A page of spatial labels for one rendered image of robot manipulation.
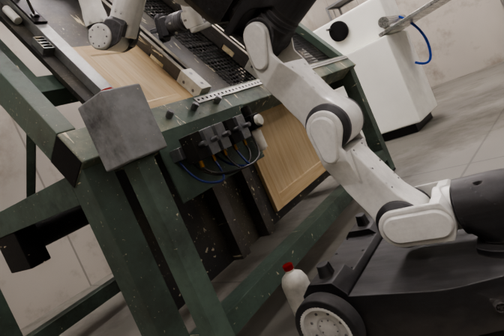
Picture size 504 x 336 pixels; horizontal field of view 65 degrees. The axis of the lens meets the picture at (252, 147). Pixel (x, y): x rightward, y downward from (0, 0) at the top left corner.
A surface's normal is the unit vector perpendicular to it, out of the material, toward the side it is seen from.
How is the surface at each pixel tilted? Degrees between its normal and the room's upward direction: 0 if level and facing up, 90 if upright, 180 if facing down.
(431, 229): 90
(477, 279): 0
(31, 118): 90
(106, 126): 90
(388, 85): 90
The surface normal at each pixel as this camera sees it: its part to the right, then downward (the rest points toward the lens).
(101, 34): -0.26, 0.18
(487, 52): -0.62, 0.31
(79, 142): 0.44, -0.71
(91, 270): 0.68, -0.26
